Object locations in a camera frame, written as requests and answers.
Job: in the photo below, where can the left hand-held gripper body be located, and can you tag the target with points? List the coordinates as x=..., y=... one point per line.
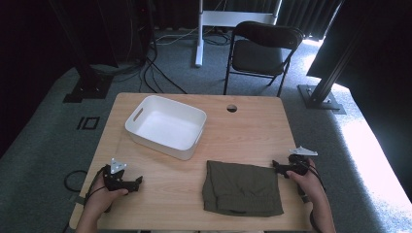
x=114, y=180

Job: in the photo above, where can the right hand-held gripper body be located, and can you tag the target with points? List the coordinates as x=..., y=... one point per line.
x=297, y=166

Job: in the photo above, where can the person's left hand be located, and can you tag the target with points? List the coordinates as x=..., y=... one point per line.
x=103, y=199

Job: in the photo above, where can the person's right hand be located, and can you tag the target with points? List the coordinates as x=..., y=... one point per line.
x=307, y=186

